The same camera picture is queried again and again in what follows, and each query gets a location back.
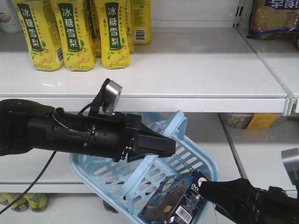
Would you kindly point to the light blue shopping basket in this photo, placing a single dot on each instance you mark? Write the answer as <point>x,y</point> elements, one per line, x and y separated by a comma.
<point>128,186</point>

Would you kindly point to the upper white shelf board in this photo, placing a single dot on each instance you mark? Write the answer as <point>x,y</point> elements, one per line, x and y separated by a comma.
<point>187,69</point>

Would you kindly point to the blue cracker bag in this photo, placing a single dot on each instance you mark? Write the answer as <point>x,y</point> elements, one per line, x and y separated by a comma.
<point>271,19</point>

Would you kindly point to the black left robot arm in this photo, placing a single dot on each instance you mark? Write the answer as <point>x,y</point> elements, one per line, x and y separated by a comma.
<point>25,125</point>

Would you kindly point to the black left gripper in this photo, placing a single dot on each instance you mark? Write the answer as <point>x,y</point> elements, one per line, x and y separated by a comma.
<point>118,136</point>

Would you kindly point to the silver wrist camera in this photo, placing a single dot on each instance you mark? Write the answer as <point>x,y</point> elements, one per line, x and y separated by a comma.
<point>107,98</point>
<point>290,160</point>

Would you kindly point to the right upper shelf board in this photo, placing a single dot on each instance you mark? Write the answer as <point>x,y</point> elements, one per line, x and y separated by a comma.
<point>281,58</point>

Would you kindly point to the dark blue cookie box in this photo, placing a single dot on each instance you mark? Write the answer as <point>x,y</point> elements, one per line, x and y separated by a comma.
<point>176,201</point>

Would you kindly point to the yellow pear drink bottle four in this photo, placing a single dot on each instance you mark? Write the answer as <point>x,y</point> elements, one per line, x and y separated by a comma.
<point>141,21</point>

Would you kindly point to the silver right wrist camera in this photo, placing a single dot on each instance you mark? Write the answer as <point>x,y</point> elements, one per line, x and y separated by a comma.
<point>290,160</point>

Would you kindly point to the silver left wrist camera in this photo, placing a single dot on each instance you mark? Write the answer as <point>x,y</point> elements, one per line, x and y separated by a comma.
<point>107,98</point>

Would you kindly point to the clear cookie package yellow label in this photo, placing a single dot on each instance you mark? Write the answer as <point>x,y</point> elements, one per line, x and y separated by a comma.
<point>250,120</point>

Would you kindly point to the yellow pear drink bottle three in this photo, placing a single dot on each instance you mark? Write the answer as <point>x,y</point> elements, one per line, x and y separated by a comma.
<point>115,53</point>

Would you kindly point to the yellow pear drink bottle two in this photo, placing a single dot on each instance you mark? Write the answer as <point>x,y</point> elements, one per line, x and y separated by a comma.
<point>75,35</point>

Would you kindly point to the right middle shelf board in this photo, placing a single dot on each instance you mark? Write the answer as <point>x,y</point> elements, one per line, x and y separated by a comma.
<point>258,153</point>

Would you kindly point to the yellow pear drink bottle one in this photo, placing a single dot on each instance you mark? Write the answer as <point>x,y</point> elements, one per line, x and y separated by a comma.
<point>41,34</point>

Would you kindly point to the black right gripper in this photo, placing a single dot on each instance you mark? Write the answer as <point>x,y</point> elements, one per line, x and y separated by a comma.
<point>242,203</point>

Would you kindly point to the white yogurt bottle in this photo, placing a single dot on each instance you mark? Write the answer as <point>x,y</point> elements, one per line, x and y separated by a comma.
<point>9,20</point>

